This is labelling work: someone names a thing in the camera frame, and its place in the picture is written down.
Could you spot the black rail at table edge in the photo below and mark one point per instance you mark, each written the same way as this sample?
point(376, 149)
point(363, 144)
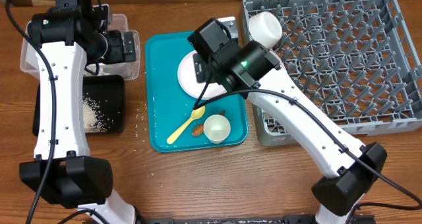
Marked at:
point(288, 219)

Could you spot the clear plastic waste bin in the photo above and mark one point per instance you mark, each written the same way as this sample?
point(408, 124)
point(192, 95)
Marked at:
point(129, 71)

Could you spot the grey dishwasher rack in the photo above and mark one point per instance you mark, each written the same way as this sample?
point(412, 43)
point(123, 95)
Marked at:
point(354, 59)

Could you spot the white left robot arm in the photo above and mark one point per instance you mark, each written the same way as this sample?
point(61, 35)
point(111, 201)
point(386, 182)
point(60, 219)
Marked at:
point(67, 38)

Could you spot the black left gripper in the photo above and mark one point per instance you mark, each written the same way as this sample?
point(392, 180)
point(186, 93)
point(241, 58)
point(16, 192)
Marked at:
point(118, 55)

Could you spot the pile of white rice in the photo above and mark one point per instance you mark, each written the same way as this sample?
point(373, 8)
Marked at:
point(92, 116)

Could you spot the brown carrot-like food scrap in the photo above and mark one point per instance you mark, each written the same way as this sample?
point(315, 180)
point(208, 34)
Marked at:
point(199, 129)

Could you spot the black plastic tray bin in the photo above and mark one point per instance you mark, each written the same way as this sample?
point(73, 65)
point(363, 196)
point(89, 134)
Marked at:
point(109, 92)

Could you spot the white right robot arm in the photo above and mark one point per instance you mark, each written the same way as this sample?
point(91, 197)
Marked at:
point(258, 74)

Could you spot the yellow plastic spoon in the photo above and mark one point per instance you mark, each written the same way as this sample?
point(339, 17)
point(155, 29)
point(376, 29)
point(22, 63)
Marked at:
point(196, 114)

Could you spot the cream white cup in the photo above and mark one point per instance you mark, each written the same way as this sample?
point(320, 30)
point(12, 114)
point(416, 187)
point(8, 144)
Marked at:
point(217, 128)

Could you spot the pink round plate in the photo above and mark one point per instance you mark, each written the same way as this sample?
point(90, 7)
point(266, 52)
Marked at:
point(187, 80)

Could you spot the teal serving tray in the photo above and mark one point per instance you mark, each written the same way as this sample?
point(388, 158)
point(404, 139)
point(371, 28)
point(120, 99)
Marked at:
point(169, 106)

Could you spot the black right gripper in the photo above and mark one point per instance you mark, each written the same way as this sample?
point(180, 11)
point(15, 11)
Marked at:
point(206, 75)

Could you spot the cream white bowl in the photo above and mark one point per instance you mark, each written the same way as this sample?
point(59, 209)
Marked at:
point(266, 29)

